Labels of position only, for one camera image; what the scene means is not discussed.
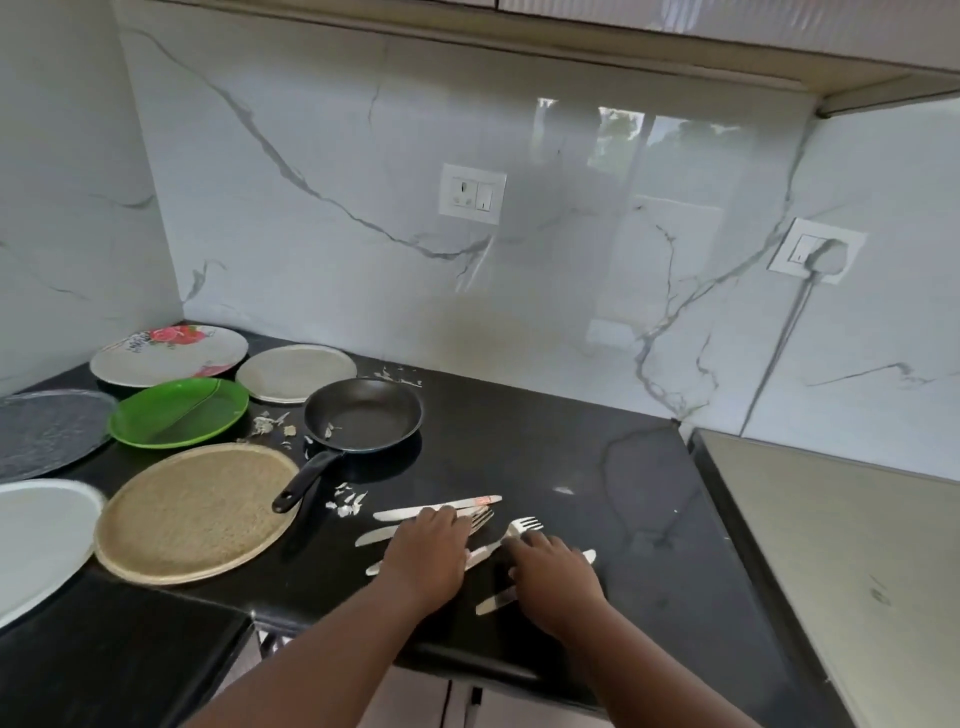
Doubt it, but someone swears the plain beige small plate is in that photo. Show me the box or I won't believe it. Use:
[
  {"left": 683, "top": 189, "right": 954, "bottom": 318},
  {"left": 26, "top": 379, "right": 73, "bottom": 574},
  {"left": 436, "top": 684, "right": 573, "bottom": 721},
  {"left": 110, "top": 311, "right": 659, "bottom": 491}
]
[{"left": 236, "top": 344, "right": 358, "bottom": 405}]

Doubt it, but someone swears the grey power cable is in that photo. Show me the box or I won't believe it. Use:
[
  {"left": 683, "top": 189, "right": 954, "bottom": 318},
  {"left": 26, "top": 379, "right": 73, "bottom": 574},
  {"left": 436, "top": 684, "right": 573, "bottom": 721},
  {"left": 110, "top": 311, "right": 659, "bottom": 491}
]
[{"left": 738, "top": 239, "right": 849, "bottom": 436}]

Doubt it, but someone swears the large white plate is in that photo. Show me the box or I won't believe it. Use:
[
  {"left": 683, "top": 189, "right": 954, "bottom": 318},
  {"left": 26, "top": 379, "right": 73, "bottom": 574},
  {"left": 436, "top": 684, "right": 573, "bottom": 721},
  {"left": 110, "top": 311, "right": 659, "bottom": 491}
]
[{"left": 0, "top": 478, "right": 108, "bottom": 630}]

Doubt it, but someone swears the silver dishwasher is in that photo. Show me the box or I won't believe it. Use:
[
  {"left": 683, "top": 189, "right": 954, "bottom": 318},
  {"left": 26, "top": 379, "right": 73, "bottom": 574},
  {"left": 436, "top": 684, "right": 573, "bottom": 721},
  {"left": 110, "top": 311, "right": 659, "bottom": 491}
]
[{"left": 688, "top": 428, "right": 960, "bottom": 728}]

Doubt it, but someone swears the beige speckled round plate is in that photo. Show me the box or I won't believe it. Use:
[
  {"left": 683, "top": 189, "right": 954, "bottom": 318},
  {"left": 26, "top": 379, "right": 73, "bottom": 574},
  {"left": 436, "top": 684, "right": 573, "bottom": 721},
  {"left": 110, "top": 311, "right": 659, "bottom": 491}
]
[{"left": 93, "top": 442, "right": 303, "bottom": 586}]

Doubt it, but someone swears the green plate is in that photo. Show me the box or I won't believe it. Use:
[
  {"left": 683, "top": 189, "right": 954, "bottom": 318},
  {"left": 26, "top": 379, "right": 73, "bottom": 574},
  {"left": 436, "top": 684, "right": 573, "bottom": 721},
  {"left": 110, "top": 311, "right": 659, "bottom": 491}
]
[{"left": 107, "top": 377, "right": 250, "bottom": 450}]

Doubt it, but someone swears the white socket with switch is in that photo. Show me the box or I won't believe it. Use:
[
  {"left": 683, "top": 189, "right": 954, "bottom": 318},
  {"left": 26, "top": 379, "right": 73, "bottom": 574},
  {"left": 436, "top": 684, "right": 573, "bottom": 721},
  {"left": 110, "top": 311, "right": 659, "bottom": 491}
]
[{"left": 438, "top": 162, "right": 508, "bottom": 225}]

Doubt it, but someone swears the person's left forearm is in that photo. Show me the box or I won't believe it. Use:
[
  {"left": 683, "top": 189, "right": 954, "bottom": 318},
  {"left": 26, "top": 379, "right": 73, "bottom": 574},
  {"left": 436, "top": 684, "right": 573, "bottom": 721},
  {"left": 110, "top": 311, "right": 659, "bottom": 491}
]
[{"left": 183, "top": 584, "right": 451, "bottom": 728}]

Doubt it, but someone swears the person's left hand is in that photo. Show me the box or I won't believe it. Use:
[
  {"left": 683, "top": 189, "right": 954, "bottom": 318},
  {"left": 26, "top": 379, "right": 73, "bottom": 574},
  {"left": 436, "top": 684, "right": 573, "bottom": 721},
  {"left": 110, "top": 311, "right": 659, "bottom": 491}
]
[{"left": 380, "top": 506, "right": 474, "bottom": 610}]

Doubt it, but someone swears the white wall socket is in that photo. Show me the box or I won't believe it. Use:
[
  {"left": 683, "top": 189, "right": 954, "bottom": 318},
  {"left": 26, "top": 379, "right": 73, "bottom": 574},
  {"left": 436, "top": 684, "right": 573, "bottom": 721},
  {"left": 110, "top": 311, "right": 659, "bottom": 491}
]
[{"left": 767, "top": 217, "right": 869, "bottom": 285}]

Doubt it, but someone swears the pink base cabinet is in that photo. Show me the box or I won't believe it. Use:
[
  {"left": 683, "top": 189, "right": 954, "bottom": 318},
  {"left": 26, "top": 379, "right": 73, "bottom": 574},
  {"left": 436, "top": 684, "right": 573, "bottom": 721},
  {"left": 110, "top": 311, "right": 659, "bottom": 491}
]
[{"left": 217, "top": 622, "right": 616, "bottom": 728}]

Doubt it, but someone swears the person's right hand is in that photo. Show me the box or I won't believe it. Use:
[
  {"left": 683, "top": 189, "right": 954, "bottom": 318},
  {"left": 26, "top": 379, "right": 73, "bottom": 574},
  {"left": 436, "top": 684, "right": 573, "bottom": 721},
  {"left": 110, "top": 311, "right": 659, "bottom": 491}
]
[{"left": 502, "top": 532, "right": 609, "bottom": 639}]

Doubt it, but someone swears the black frying pan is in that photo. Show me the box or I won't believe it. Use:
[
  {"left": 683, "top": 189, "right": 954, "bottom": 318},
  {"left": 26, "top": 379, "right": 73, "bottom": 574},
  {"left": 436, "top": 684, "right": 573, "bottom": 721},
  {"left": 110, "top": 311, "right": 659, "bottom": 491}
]
[{"left": 271, "top": 377, "right": 425, "bottom": 515}]

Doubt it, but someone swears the grey speckled steel plate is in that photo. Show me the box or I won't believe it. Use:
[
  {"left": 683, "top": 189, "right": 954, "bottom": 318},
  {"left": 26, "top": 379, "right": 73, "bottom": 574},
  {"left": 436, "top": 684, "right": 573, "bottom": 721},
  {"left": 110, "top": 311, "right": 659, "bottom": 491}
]
[{"left": 0, "top": 388, "right": 120, "bottom": 483}]

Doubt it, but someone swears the beige wall cabinet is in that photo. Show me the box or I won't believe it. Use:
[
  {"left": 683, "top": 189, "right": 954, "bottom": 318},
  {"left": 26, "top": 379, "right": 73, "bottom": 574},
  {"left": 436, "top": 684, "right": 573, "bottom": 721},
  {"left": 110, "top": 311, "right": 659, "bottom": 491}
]
[{"left": 149, "top": 0, "right": 960, "bottom": 118}]

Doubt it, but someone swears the black countertop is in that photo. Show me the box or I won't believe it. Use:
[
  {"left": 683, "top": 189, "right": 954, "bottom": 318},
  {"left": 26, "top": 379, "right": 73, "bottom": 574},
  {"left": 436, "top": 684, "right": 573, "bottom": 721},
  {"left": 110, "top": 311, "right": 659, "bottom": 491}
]
[{"left": 0, "top": 329, "right": 856, "bottom": 728}]

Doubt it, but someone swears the white pink flower plate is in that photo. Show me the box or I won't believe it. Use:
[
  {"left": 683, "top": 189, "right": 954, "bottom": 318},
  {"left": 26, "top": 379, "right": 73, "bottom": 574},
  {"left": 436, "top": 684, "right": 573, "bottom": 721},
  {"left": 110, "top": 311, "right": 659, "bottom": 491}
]
[{"left": 89, "top": 323, "right": 250, "bottom": 388}]

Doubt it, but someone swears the person's right forearm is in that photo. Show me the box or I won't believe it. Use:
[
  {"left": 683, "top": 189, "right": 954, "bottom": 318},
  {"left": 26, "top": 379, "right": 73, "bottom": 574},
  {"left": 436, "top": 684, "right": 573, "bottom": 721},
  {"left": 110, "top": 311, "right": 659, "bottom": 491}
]
[{"left": 554, "top": 599, "right": 759, "bottom": 728}]

